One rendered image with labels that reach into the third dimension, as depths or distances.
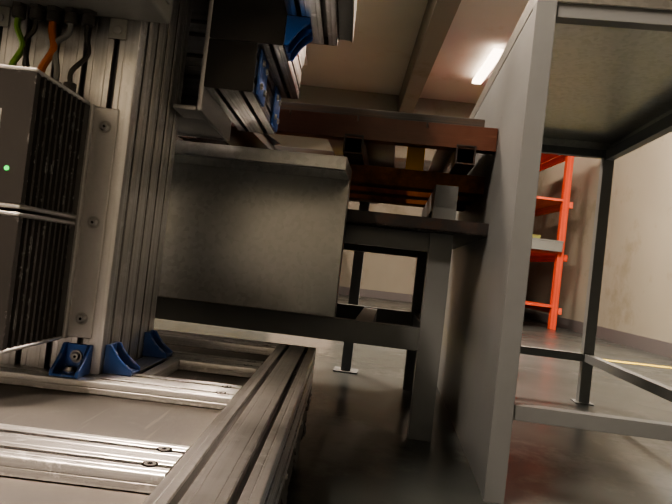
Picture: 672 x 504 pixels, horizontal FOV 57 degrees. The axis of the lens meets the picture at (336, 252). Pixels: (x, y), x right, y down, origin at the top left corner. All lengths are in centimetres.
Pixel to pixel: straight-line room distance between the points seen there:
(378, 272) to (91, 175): 872
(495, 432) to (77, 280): 83
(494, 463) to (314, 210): 73
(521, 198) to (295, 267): 60
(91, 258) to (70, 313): 9
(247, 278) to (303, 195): 26
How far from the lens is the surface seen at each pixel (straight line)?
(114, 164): 99
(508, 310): 128
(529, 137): 131
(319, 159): 142
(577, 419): 134
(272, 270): 158
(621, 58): 182
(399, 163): 231
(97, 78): 103
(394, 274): 961
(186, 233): 164
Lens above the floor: 43
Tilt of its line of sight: 1 degrees up
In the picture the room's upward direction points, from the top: 7 degrees clockwise
